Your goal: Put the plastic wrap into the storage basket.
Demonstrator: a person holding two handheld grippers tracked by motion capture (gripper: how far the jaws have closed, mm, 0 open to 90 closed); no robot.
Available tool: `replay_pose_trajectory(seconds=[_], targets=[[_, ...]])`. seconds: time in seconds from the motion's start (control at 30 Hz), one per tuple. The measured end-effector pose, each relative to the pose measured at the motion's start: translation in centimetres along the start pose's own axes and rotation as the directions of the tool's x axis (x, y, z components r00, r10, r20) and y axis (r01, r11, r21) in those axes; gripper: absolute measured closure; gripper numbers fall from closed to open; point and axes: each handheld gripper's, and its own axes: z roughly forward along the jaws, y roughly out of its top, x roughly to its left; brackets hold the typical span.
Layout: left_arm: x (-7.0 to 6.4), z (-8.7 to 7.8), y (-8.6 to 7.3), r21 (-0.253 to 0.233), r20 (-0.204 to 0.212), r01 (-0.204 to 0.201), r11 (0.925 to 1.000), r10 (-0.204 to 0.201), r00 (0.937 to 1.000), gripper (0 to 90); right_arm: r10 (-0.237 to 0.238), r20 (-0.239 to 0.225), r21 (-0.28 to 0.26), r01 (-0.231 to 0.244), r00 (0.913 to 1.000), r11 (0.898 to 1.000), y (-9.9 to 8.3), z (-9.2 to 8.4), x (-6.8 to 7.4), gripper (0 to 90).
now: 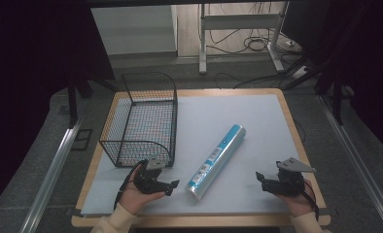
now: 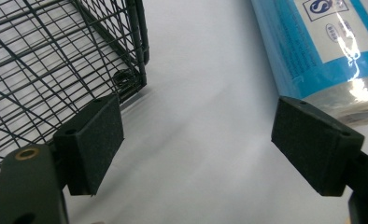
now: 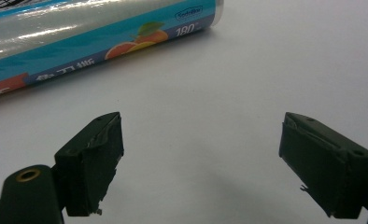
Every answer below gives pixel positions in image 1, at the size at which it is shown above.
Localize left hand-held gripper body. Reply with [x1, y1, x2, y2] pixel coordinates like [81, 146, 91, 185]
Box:
[132, 157, 172, 195]

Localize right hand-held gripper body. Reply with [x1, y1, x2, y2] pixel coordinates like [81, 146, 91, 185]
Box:
[266, 156, 317, 198]

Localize black wire mesh basket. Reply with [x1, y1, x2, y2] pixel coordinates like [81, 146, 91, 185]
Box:
[98, 71, 180, 169]

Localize plastic wrap roll blue label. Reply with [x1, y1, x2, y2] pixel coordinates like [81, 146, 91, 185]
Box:
[184, 123, 247, 201]

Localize person's right hand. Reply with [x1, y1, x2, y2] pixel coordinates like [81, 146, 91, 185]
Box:
[276, 183, 315, 218]

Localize person's left hand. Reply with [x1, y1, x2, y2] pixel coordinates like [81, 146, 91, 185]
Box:
[118, 168, 167, 216]

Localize grey table mat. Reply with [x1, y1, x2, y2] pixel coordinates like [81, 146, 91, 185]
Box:
[80, 93, 311, 216]

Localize wooden table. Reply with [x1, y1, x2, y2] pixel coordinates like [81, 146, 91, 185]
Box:
[70, 87, 331, 228]

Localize black floor plate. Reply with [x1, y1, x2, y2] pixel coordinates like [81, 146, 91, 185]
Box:
[70, 128, 93, 151]

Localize black metal stand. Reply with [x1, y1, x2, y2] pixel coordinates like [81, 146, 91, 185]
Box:
[281, 54, 356, 126]
[65, 76, 120, 129]

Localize white power strip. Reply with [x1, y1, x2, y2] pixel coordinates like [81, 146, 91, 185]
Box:
[291, 65, 311, 81]

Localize dark curtain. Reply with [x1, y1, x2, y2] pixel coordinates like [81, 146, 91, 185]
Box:
[281, 0, 383, 161]

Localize white cabinet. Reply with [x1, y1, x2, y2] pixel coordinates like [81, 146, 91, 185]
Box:
[89, 4, 179, 56]

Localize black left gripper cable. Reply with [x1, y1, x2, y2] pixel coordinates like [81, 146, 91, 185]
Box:
[113, 159, 149, 211]

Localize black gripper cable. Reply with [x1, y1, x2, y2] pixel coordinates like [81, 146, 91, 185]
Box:
[113, 159, 149, 211]
[303, 180, 321, 221]

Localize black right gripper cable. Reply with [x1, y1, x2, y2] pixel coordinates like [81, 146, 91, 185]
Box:
[303, 180, 321, 221]

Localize aluminium floor rail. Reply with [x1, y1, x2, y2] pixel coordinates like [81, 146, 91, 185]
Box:
[18, 116, 85, 233]
[317, 93, 383, 233]

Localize long black floor cable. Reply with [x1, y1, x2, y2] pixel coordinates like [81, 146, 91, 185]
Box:
[214, 56, 305, 90]

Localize black floor cables bundle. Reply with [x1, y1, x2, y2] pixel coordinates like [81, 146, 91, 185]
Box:
[208, 3, 305, 56]

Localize white metal desk frame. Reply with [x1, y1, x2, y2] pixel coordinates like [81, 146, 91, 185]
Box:
[197, 1, 287, 75]

